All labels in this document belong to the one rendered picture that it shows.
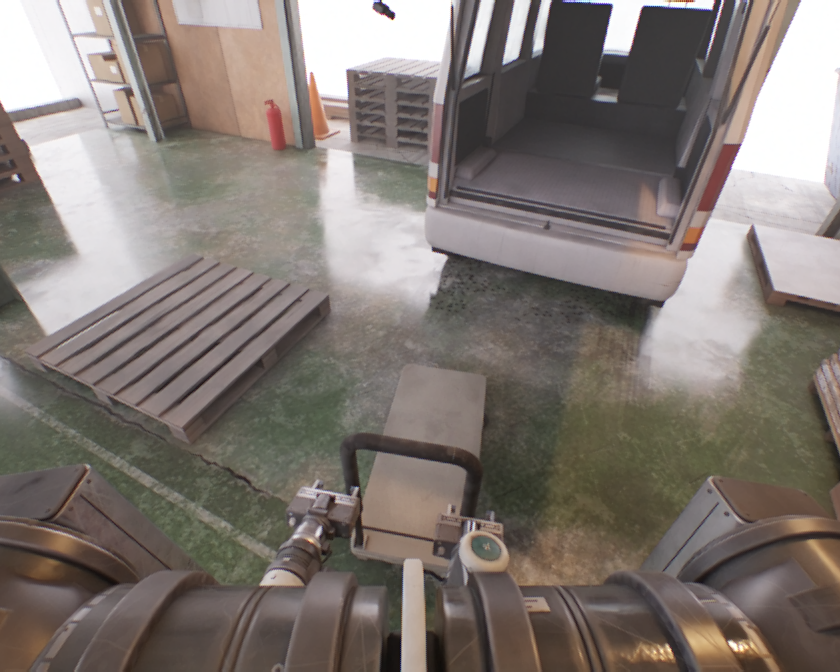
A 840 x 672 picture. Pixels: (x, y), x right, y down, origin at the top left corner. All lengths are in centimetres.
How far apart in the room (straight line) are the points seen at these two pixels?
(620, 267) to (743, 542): 223
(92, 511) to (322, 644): 18
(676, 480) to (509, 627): 198
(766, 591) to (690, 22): 403
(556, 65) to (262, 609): 422
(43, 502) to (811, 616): 41
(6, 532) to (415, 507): 137
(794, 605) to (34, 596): 38
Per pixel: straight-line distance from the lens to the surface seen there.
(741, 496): 36
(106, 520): 35
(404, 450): 104
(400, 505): 160
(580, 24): 423
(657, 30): 419
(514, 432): 208
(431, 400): 188
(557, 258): 251
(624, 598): 28
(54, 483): 35
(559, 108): 429
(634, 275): 253
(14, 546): 33
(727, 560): 34
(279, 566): 89
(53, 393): 278
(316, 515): 99
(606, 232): 261
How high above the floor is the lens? 160
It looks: 40 degrees down
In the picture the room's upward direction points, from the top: 2 degrees clockwise
